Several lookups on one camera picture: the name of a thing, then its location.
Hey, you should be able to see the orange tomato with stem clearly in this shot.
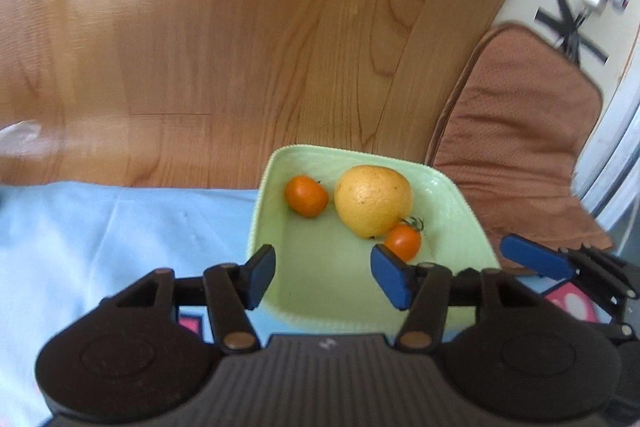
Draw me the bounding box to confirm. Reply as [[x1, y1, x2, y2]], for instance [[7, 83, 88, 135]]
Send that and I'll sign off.
[[384, 217, 424, 262]]

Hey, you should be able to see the large yellow citrus fruit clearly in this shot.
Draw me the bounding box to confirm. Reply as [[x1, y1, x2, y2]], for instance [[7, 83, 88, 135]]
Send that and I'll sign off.
[[334, 165, 413, 239]]

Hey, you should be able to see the small orange mandarin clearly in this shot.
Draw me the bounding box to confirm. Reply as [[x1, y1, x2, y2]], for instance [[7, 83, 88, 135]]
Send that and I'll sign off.
[[284, 176, 329, 219]]

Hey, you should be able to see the light green ceramic bowl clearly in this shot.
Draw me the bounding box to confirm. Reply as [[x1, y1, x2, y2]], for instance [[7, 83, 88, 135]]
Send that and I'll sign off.
[[248, 145, 499, 334]]

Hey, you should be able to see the brown padded cushion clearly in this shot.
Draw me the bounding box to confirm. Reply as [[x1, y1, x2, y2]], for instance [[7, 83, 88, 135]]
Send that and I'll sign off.
[[426, 23, 613, 274]]

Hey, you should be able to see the Peppa Pig blue tablecloth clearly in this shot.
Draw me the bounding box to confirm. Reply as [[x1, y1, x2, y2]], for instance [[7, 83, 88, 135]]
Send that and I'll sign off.
[[0, 180, 616, 427]]

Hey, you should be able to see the black tape cross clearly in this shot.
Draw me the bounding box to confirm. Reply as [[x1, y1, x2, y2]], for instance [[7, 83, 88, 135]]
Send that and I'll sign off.
[[535, 0, 608, 66]]

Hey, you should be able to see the wooden board backdrop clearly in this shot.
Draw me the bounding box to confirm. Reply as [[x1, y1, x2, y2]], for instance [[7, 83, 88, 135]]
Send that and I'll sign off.
[[1, 0, 506, 187]]

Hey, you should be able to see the clear plastic fruit bag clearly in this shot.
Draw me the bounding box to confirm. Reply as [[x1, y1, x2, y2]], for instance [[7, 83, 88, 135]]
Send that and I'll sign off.
[[0, 120, 42, 156]]

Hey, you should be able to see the white window frame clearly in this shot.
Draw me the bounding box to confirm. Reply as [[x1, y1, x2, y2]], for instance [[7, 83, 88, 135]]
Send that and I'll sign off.
[[573, 69, 639, 230]]

